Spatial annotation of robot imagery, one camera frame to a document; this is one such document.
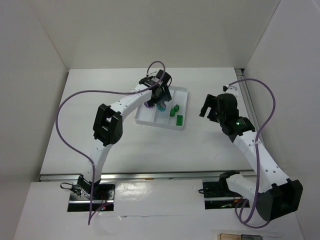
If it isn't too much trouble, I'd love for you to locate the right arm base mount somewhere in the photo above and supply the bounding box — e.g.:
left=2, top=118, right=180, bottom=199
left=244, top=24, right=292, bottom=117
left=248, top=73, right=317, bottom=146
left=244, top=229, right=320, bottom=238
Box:
left=198, top=181, right=245, bottom=210

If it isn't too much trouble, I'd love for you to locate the green long lego brick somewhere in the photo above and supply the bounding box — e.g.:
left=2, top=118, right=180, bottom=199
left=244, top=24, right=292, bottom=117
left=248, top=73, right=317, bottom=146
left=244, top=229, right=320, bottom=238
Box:
left=176, top=115, right=184, bottom=127

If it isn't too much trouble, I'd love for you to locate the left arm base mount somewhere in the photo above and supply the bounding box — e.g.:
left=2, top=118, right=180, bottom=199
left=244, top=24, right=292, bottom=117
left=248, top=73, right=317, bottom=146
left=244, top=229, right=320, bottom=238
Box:
left=60, top=182, right=115, bottom=212

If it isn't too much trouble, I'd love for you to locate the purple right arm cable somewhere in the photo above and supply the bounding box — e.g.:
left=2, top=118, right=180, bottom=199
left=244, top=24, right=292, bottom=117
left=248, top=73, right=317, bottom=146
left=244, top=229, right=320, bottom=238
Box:
left=222, top=78, right=277, bottom=229

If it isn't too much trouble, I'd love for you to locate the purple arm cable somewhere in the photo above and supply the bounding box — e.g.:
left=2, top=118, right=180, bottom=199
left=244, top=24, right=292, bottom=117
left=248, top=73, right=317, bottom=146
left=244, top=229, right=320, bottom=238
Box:
left=57, top=60, right=166, bottom=226
left=222, top=78, right=277, bottom=229

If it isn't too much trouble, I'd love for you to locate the purple rounded lego piece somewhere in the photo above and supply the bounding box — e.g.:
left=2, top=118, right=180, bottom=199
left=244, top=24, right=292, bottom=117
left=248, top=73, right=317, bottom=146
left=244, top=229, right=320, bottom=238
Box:
left=144, top=102, right=154, bottom=109

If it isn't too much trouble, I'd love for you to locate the white three-compartment tray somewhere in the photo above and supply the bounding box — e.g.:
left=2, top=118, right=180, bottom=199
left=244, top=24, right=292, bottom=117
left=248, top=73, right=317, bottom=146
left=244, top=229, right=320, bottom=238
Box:
left=134, top=86, right=189, bottom=131

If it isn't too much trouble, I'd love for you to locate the grey box at edge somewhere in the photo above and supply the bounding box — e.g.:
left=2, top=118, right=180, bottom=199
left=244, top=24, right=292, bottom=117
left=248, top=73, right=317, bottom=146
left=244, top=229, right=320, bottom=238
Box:
left=241, top=234, right=263, bottom=240

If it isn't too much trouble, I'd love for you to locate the brown box at edge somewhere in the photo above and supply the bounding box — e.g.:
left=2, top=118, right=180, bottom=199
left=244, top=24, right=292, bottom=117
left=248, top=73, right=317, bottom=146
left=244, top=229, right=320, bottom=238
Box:
left=217, top=233, right=242, bottom=240

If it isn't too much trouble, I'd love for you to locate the green sloped lego brick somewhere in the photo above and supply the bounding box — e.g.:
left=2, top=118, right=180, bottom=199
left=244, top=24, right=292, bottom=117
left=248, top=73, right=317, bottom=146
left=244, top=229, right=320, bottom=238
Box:
left=173, top=104, right=180, bottom=112

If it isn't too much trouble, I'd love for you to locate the aluminium front rail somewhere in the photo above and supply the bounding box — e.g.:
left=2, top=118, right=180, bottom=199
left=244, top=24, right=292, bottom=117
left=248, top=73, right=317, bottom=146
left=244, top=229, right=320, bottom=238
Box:
left=39, top=170, right=276, bottom=183

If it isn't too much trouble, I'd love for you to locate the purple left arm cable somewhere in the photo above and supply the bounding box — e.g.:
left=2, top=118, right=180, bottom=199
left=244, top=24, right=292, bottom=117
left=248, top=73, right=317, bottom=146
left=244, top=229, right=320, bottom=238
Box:
left=57, top=60, right=166, bottom=226

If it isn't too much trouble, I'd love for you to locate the green square lego brick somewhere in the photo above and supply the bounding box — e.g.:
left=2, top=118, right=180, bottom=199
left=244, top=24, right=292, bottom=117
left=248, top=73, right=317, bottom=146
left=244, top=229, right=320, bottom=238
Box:
left=170, top=108, right=176, bottom=117

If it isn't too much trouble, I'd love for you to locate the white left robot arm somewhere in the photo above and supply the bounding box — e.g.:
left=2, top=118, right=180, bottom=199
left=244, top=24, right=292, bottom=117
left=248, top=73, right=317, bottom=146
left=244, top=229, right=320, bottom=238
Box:
left=77, top=69, right=172, bottom=198

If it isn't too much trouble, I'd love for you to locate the aluminium side rail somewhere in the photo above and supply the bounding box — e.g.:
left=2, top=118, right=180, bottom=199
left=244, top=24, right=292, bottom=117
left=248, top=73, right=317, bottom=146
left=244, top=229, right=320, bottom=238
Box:
left=234, top=67, right=276, bottom=177

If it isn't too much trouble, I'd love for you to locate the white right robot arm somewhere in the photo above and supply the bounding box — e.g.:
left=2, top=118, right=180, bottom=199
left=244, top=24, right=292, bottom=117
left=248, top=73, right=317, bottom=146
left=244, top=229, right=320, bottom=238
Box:
left=199, top=87, right=303, bottom=222

